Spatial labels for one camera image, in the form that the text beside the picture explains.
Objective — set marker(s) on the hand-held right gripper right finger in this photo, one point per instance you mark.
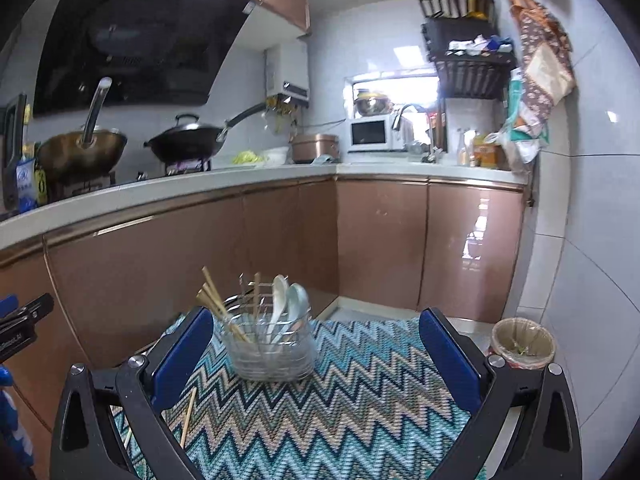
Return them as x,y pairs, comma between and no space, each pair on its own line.
450,360

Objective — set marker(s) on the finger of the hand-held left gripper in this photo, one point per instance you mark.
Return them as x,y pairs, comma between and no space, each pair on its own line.
7,306
37,305

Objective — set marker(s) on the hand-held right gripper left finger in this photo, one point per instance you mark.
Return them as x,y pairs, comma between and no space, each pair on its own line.
180,355

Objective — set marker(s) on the white ceramic spoon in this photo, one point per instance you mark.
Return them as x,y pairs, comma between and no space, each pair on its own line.
277,300

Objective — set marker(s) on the light blue ceramic spoon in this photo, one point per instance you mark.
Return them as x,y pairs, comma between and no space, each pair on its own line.
300,302

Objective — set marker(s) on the person's left hand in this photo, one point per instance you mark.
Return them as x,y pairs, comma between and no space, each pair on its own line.
12,410

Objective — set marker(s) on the pink trash bin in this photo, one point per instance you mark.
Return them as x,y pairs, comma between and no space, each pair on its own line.
522,355

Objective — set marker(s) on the zigzag woven mat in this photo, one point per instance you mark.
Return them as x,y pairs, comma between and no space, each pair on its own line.
350,410

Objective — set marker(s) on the copper kitchen base cabinets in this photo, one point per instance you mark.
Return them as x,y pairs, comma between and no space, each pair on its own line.
380,240

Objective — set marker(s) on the brass wok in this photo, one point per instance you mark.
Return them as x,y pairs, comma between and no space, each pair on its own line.
80,155

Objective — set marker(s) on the black knife holder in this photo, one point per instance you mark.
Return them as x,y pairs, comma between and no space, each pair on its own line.
12,150

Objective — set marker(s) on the gas stove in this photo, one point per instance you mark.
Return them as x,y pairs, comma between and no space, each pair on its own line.
190,166

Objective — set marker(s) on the yellow green vegetables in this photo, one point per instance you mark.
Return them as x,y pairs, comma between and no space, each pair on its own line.
247,157

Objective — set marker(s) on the seasoning bottles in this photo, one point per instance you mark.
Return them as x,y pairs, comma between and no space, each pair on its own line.
482,152

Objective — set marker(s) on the black wok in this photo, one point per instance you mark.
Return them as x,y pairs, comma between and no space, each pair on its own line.
185,142

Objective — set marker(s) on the plastic bags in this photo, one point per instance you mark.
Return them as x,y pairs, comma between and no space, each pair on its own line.
520,135

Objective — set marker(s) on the white microwave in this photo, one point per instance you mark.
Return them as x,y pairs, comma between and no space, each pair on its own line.
372,132

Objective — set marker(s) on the copper rice cooker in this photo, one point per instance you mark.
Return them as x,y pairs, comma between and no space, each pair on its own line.
312,147

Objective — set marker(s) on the chrome faucet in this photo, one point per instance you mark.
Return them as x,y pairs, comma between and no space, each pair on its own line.
400,112

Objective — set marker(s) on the metal bowl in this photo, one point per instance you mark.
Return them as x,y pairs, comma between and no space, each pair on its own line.
372,105

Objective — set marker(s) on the black range hood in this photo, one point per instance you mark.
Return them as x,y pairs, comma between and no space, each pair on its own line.
150,35

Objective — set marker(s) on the brown patterned apron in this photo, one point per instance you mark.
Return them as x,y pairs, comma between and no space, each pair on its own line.
545,70

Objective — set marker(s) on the white water heater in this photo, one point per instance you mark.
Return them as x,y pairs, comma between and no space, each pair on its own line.
292,65

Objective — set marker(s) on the black wall rack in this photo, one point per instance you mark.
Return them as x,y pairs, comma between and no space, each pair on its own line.
470,77
450,2

